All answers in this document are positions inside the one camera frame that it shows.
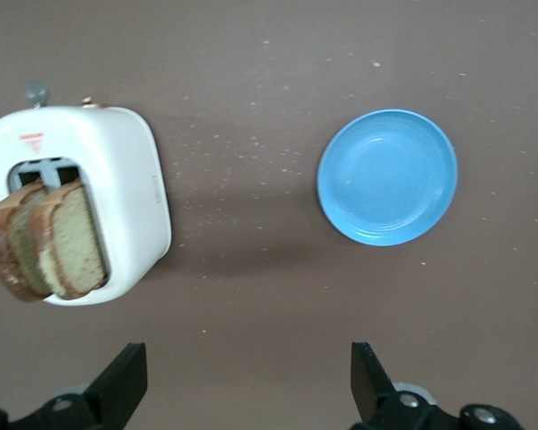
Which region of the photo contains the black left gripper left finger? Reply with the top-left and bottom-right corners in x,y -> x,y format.
30,342 -> 148,430

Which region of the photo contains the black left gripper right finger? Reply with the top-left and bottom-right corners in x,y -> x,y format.
351,341 -> 437,430

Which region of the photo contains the brown bread slice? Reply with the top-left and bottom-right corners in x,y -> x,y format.
0,181 -> 50,304
29,178 -> 108,300

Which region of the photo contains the blue plate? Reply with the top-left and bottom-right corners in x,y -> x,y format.
316,108 -> 459,247

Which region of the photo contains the white toaster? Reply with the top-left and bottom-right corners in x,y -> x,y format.
0,80 -> 172,307

